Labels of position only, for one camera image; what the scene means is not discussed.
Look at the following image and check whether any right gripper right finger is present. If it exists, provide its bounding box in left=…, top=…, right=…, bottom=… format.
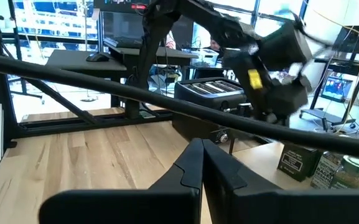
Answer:
left=202, top=138, right=359, bottom=224

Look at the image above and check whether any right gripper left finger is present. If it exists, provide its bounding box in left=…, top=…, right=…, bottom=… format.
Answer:
left=38, top=138, right=205, bottom=224

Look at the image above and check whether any green black pepper tin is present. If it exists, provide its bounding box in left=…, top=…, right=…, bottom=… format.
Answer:
left=276, top=141, right=323, bottom=183

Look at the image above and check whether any bagel seasoning jar white lid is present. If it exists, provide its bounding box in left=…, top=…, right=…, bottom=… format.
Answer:
left=309, top=151, right=343, bottom=190

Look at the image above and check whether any spice jar green lid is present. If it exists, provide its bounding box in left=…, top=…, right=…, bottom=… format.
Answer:
left=330, top=154, right=359, bottom=190

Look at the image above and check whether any black rolling desk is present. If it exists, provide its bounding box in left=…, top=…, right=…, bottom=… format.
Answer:
left=299, top=26, right=359, bottom=133

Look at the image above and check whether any lit display screen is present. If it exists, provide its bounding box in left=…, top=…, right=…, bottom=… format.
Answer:
left=320, top=76, right=353, bottom=102

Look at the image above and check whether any person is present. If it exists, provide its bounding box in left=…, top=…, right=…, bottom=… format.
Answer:
left=208, top=37, right=223, bottom=52

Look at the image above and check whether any black four-slot toaster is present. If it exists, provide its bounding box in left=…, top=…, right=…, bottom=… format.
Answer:
left=171, top=77, right=261, bottom=144

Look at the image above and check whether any grey desk top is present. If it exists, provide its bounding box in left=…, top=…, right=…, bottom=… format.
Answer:
left=45, top=49, right=127, bottom=80
left=104, top=45, right=199, bottom=60

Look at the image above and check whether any black computer mouse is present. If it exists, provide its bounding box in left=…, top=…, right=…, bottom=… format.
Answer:
left=85, top=52, right=111, bottom=63

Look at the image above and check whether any black computer monitor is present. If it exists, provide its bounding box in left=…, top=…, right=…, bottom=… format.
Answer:
left=93, top=0, right=151, bottom=47

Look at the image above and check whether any wooden shelf black metal frame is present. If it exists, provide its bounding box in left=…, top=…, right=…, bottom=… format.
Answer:
left=227, top=136, right=359, bottom=191

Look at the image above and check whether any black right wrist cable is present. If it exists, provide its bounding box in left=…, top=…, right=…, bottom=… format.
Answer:
left=0, top=50, right=359, bottom=161

